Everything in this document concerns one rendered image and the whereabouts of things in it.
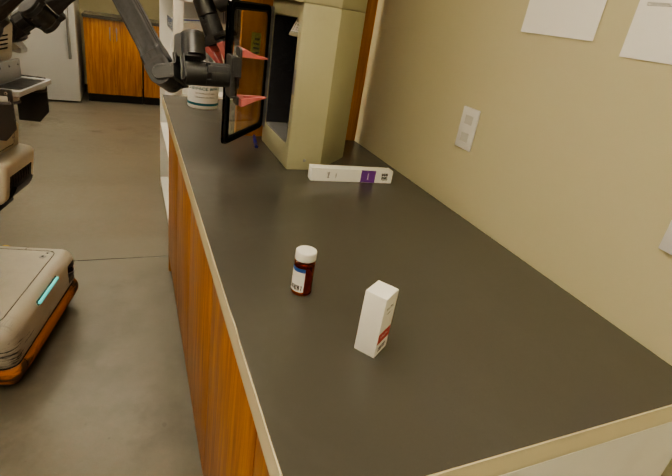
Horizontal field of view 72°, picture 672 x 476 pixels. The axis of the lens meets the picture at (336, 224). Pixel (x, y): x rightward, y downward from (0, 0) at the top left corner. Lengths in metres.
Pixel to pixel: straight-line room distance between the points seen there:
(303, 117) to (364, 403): 0.96
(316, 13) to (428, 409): 1.06
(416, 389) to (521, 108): 0.77
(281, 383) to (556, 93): 0.86
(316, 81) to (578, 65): 0.68
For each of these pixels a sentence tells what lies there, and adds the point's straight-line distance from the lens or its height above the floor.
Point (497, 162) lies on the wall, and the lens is 1.29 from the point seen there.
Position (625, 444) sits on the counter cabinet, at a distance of 0.88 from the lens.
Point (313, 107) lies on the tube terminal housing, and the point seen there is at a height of 1.13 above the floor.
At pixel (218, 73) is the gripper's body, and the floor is 1.22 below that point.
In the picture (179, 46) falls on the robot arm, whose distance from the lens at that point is 1.27.
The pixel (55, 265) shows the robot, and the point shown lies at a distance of 2.28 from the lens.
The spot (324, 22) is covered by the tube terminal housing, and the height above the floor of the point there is 1.37.
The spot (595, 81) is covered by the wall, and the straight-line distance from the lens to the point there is 1.12.
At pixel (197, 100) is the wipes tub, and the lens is 2.12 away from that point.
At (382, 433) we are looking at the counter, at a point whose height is 0.94.
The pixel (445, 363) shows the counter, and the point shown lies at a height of 0.94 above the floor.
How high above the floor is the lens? 1.40
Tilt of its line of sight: 24 degrees down
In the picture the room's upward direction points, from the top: 9 degrees clockwise
